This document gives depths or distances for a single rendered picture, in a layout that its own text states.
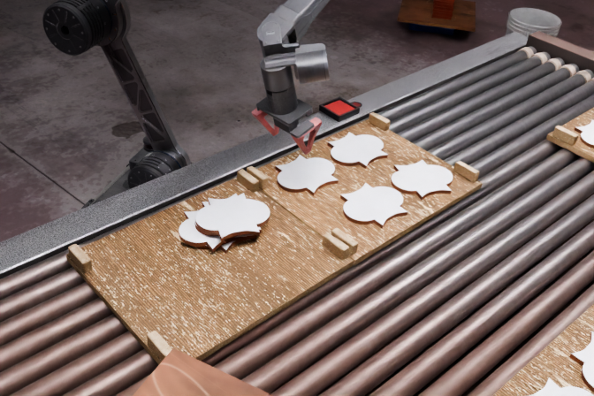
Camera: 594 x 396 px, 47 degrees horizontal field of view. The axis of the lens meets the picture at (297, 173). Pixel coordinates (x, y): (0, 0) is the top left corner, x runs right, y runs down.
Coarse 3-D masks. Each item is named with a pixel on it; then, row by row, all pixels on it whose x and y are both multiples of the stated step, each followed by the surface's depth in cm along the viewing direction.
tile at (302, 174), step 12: (300, 156) 154; (276, 168) 151; (288, 168) 150; (300, 168) 150; (312, 168) 151; (324, 168) 151; (288, 180) 146; (300, 180) 147; (312, 180) 147; (324, 180) 147; (336, 180) 148; (300, 192) 145; (312, 192) 144
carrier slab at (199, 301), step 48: (240, 192) 144; (96, 240) 129; (144, 240) 130; (288, 240) 132; (96, 288) 119; (144, 288) 119; (192, 288) 120; (240, 288) 121; (288, 288) 121; (144, 336) 111; (192, 336) 111
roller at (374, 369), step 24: (576, 216) 146; (552, 240) 140; (504, 264) 132; (528, 264) 134; (480, 288) 126; (432, 312) 122; (456, 312) 122; (408, 336) 116; (432, 336) 117; (384, 360) 111; (408, 360) 114; (336, 384) 108; (360, 384) 108
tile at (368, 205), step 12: (360, 192) 144; (372, 192) 145; (384, 192) 145; (396, 192) 145; (348, 204) 141; (360, 204) 141; (372, 204) 141; (384, 204) 141; (396, 204) 142; (348, 216) 138; (360, 216) 138; (372, 216) 138; (384, 216) 138; (396, 216) 140
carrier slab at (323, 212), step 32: (352, 128) 168; (288, 160) 155; (384, 160) 157; (416, 160) 157; (288, 192) 145; (320, 192) 145; (352, 192) 146; (320, 224) 137; (352, 224) 137; (416, 224) 139; (352, 256) 129
